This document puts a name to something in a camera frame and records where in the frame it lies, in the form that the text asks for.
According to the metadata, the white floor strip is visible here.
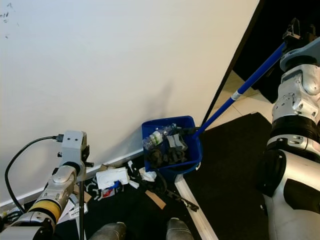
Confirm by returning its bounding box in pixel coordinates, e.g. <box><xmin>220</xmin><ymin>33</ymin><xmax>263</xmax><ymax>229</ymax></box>
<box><xmin>174</xmin><ymin>175</ymin><xmax>222</xmax><ymax>240</ymax></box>

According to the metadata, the white cardboard box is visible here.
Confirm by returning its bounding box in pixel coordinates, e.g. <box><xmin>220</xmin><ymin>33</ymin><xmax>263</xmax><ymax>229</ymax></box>
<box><xmin>96</xmin><ymin>167</ymin><xmax>131</xmax><ymax>191</ymax></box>

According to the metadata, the red blue printed package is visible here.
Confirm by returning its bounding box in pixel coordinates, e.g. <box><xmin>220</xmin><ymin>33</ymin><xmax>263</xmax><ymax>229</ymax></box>
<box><xmin>100</xmin><ymin>186</ymin><xmax>123</xmax><ymax>200</ymax></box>

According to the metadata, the white crumpled paper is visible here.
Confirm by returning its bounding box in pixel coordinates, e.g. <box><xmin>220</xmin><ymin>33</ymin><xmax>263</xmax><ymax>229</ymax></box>
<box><xmin>139</xmin><ymin>167</ymin><xmax>158</xmax><ymax>182</ymax></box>

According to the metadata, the clear bottle green white label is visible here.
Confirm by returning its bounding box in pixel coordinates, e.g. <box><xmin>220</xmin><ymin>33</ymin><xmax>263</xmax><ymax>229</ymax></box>
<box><xmin>142</xmin><ymin>124</ymin><xmax>179</xmax><ymax>151</ymax></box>

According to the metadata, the grey robot left leg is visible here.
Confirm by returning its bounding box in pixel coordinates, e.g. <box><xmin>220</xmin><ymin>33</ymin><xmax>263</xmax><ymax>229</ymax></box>
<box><xmin>87</xmin><ymin>222</ymin><xmax>129</xmax><ymax>240</ymax></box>

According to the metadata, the grey robot leg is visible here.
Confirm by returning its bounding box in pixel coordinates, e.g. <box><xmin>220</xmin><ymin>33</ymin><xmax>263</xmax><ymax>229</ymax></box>
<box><xmin>87</xmin><ymin>222</ymin><xmax>129</xmax><ymax>240</ymax></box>
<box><xmin>165</xmin><ymin>217</ymin><xmax>197</xmax><ymax>240</ymax></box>

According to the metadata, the brown cardboard piece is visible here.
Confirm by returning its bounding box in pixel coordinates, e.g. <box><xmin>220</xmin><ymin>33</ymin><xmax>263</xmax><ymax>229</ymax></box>
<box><xmin>144</xmin><ymin>190</ymin><xmax>167</xmax><ymax>210</ymax></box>

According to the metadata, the grey plastic piece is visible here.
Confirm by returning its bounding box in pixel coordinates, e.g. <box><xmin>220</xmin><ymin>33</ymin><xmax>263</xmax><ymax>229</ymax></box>
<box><xmin>165</xmin><ymin>132</ymin><xmax>188</xmax><ymax>153</ymax></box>

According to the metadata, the grey robot right leg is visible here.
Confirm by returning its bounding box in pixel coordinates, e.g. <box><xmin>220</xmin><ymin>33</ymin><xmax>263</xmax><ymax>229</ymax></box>
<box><xmin>165</xmin><ymin>217</ymin><xmax>197</xmax><ymax>240</ymax></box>

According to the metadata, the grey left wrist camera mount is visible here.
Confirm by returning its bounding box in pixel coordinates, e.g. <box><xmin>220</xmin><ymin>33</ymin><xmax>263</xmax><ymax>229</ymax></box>
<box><xmin>61</xmin><ymin>130</ymin><xmax>86</xmax><ymax>168</ymax></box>

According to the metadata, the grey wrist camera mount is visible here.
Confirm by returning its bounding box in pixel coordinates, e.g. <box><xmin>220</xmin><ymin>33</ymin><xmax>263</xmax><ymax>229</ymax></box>
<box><xmin>61</xmin><ymin>130</ymin><xmax>86</xmax><ymax>168</ymax></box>
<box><xmin>279</xmin><ymin>39</ymin><xmax>320</xmax><ymax>72</ymax></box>

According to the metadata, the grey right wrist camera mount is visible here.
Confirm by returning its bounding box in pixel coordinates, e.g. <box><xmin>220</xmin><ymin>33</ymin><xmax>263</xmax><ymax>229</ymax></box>
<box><xmin>279</xmin><ymin>39</ymin><xmax>320</xmax><ymax>72</ymax></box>

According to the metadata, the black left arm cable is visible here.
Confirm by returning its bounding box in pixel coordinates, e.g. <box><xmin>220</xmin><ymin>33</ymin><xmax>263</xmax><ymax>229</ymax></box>
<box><xmin>4</xmin><ymin>134</ymin><xmax>65</xmax><ymax>213</ymax></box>

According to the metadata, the black door frame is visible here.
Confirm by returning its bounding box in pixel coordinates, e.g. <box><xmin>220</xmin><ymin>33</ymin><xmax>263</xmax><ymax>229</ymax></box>
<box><xmin>200</xmin><ymin>0</ymin><xmax>320</xmax><ymax>128</ymax></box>

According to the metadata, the black chain piece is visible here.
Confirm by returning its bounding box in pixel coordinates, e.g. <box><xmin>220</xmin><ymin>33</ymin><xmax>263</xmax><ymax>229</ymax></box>
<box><xmin>147</xmin><ymin>147</ymin><xmax>188</xmax><ymax>167</ymax></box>

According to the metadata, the long black chain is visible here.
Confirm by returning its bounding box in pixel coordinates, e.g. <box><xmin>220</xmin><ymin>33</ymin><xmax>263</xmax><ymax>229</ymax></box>
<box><xmin>154</xmin><ymin>174</ymin><xmax>200</xmax><ymax>212</ymax></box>

